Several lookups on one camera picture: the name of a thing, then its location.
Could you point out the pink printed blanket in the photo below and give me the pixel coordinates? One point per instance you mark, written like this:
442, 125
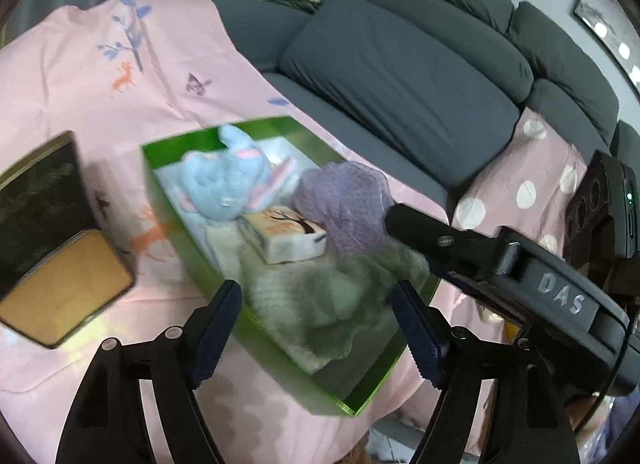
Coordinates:
75, 69

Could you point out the black box lid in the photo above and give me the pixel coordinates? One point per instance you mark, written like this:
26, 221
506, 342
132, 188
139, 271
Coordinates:
45, 204

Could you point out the tree print tissue pack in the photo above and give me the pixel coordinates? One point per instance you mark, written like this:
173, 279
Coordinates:
285, 236

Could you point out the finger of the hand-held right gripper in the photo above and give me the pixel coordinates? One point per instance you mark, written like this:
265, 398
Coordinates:
440, 244

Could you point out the purple mesh bath sponge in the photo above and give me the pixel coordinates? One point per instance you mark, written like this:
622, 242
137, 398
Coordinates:
345, 204

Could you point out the grey fluffy cloth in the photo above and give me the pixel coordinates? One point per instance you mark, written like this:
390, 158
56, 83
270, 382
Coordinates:
330, 299

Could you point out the framed landscape painting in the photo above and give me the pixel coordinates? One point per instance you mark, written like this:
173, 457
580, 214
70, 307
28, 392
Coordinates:
610, 19

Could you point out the pink white striped cloth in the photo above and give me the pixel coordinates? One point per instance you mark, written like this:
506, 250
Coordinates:
285, 171

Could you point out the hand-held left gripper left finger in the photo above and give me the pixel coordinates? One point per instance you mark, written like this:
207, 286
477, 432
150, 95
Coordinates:
215, 339

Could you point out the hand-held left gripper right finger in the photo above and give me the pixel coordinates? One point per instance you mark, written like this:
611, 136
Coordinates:
420, 339

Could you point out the green box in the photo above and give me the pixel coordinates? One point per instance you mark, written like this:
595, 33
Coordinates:
170, 194

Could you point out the grey sofa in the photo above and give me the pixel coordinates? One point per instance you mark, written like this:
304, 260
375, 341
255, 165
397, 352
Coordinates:
390, 84

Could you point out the white fluffy cloth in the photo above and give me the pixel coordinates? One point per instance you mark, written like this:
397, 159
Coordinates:
225, 244

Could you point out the blue plush elephant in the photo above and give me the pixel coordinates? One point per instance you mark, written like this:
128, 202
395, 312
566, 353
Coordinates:
220, 179

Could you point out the pink polka dot pillow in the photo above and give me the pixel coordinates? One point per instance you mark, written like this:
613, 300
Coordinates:
500, 179

